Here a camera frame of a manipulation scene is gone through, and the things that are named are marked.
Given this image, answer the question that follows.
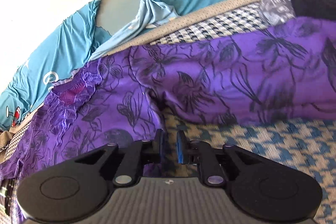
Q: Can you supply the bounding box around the green brown striped folded shirt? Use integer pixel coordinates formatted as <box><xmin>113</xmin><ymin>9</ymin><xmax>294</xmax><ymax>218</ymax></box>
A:
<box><xmin>0</xmin><ymin>179</ymin><xmax>13</xmax><ymax>216</ymax></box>

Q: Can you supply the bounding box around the grey foam bed bumper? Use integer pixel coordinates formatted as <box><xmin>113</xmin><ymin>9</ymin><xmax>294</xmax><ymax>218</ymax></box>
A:
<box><xmin>96</xmin><ymin>0</ymin><xmax>143</xmax><ymax>38</ymax></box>

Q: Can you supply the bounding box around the purple floral garment red lining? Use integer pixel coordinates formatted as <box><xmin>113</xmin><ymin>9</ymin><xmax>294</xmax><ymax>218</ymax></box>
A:
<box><xmin>0</xmin><ymin>17</ymin><xmax>336</xmax><ymax>224</ymax></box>

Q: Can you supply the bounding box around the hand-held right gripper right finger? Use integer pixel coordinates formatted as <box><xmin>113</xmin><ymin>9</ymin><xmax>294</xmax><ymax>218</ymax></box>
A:
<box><xmin>176</xmin><ymin>130</ymin><xmax>263</xmax><ymax>186</ymax></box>

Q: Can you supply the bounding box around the grey patterned folded garment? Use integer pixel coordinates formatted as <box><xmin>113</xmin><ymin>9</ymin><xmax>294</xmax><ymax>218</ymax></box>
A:
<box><xmin>259</xmin><ymin>0</ymin><xmax>296</xmax><ymax>28</ymax></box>

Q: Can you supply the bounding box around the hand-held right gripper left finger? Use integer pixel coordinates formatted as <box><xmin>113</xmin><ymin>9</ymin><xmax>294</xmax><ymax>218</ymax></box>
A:
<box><xmin>75</xmin><ymin>129</ymin><xmax>166</xmax><ymax>186</ymax></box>

